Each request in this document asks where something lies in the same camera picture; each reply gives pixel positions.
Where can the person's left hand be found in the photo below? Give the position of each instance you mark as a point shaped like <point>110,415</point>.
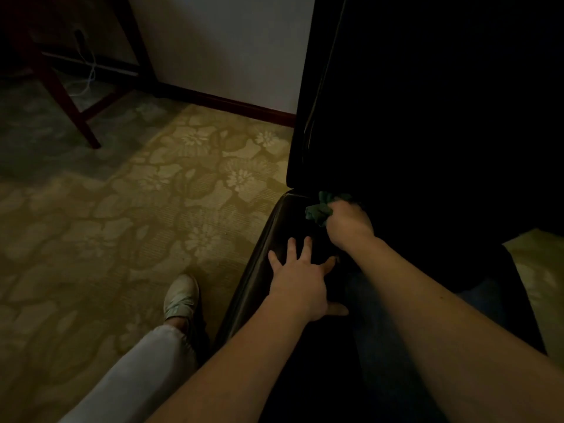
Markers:
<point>299,281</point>

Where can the person's right hand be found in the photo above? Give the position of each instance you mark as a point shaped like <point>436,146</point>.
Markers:
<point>350,224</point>

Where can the green cleaning cloth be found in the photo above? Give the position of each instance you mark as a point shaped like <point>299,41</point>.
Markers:
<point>318,209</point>

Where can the black leather chair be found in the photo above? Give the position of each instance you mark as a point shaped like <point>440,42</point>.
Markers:
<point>418,149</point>

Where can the person's left forearm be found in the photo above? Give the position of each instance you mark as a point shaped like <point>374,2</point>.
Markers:
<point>229,370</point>

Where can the person's right forearm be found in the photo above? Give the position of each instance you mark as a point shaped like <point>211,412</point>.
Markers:
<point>462,339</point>

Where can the white sneaker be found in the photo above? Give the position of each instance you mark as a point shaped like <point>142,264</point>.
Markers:
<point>180,295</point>

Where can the dark red baseboard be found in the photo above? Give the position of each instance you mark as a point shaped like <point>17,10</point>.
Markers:
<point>229,103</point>

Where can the dark red wooden table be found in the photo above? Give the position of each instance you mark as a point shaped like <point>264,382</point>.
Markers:
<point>66,101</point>

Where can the black wall plug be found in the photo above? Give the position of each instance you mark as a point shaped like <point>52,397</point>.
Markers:
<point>78,38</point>

